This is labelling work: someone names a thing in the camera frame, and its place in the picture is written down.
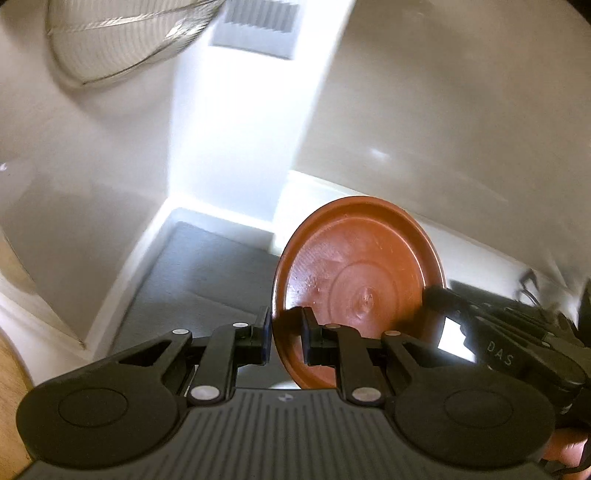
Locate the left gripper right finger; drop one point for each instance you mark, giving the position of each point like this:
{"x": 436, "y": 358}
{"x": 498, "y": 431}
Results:
{"x": 355, "y": 359}

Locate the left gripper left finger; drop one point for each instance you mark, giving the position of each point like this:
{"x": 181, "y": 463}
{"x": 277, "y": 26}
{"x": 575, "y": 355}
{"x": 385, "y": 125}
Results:
{"x": 217, "y": 358}

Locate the brown terracotta plate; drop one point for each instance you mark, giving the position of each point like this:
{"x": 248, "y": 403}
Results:
{"x": 358, "y": 261}

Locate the person right hand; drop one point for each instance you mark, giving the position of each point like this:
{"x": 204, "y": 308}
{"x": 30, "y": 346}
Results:
{"x": 567, "y": 447}

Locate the black pot support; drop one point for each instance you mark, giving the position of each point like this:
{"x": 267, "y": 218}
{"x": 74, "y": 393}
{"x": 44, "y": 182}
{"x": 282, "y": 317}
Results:
{"x": 570, "y": 300}

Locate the black gas stove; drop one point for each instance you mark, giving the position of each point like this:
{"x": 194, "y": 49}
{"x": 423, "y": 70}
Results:
{"x": 523, "y": 317}

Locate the grey drying mat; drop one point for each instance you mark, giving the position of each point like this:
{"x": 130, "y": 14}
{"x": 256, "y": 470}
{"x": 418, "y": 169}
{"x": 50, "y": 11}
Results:
{"x": 200, "y": 281}

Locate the wooden cutting board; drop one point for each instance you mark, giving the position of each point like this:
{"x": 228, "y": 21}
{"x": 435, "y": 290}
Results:
{"x": 15, "y": 380}

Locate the left grey vent grille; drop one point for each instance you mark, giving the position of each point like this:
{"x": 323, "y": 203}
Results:
{"x": 259, "y": 26}

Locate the wire mesh strainer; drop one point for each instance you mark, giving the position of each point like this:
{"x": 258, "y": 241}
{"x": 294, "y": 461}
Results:
{"x": 94, "y": 42}

